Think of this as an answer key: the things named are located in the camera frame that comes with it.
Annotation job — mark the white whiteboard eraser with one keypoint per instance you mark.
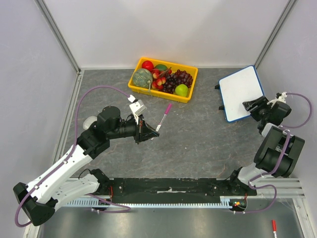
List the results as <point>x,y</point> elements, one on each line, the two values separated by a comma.
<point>87,123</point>

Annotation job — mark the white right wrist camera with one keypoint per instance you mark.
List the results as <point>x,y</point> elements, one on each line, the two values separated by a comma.
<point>280,97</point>

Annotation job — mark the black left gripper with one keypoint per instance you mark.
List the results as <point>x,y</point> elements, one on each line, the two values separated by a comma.
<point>144,132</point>

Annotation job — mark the red apple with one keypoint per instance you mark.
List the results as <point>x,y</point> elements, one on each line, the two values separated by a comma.
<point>148,65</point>

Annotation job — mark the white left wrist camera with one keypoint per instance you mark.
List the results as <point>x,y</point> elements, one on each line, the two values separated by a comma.
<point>137,107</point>

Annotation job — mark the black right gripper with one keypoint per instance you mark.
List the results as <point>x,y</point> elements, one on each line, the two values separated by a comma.
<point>256,109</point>

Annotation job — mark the dark purple grape bunch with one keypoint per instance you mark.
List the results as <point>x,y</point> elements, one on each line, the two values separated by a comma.
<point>175,79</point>

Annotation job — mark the green netted melon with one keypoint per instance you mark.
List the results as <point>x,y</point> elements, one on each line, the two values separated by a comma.
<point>142,78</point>

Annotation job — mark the red cherries cluster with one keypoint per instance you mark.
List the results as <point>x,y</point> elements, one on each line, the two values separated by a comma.
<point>159,78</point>

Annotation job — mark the red marker pen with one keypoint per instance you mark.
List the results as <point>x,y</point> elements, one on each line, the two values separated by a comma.
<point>274,228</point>

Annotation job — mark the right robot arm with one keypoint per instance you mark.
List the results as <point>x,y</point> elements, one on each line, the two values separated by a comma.
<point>279,152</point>

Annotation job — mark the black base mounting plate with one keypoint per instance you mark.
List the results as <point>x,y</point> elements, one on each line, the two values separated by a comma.
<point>175,190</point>

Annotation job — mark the light blue cable duct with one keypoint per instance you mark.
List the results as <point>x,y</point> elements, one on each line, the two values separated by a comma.
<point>88,202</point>

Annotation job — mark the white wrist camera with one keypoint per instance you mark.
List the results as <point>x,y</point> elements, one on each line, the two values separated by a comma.
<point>137,107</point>
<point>280,97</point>

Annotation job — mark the green mango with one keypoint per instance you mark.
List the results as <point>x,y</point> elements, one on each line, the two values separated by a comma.
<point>161,67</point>

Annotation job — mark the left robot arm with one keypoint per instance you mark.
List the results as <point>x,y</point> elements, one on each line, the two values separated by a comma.
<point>40,198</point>

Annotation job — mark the yellow plastic fruit tray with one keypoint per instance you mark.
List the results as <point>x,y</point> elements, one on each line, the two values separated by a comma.
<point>174,67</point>

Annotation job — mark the green pear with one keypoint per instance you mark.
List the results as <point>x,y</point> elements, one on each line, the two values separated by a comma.
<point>181,90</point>

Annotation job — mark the blue framed whiteboard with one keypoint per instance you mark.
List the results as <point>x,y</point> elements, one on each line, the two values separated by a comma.
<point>236,88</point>

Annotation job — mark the purple capped whiteboard marker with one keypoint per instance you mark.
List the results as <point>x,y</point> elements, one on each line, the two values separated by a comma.
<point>164,116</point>

